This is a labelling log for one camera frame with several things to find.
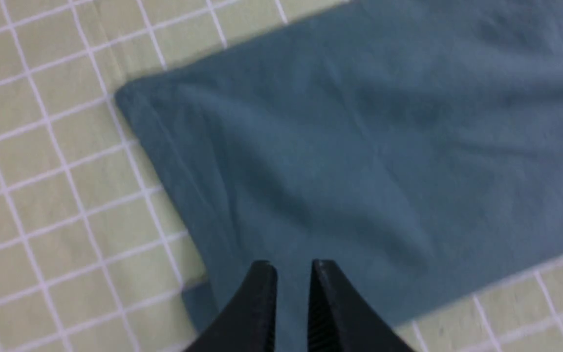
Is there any green long-sleeve top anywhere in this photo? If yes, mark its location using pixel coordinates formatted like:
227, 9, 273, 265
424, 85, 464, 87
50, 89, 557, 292
114, 0, 563, 352

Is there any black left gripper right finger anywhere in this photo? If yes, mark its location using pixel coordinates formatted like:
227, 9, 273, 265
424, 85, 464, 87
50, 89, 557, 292
307, 259, 413, 352

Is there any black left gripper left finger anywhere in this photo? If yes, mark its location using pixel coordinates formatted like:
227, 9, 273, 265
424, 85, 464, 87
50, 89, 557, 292
186, 261, 278, 352

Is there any green checked tablecloth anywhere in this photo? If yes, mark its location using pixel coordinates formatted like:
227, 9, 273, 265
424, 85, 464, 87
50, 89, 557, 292
0, 0, 563, 352

